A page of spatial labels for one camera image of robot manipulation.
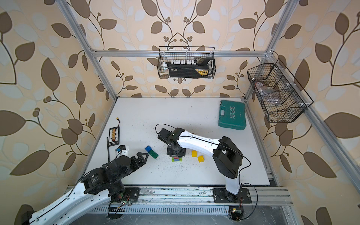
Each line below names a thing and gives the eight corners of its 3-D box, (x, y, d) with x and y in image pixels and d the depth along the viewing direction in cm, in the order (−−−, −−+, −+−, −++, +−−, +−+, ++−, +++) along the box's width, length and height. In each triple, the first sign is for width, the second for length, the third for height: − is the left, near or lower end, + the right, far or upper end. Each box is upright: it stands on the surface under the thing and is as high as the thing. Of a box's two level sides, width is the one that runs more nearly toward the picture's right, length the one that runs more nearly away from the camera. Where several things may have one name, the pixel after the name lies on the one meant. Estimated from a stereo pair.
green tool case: (218, 127, 105) (219, 122, 100) (219, 104, 120) (221, 99, 115) (244, 132, 102) (247, 127, 97) (242, 107, 117) (245, 102, 113)
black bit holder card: (109, 146, 95) (108, 145, 93) (110, 130, 103) (109, 128, 102) (119, 144, 96) (118, 142, 94) (119, 127, 105) (118, 126, 103)
